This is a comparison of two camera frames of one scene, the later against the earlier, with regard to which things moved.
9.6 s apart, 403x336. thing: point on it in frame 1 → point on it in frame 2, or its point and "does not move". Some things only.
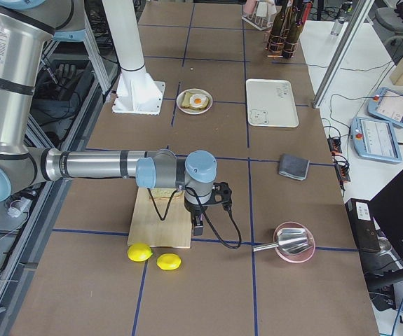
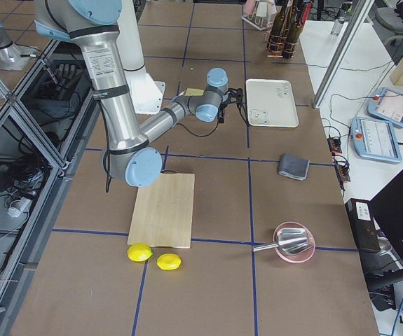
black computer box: [363, 224] does not move
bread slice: [158, 193] → [194, 92]
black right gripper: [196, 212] → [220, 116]
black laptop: [397, 218] does not move
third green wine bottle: [297, 11] does not move
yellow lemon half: [168, 261] does not move
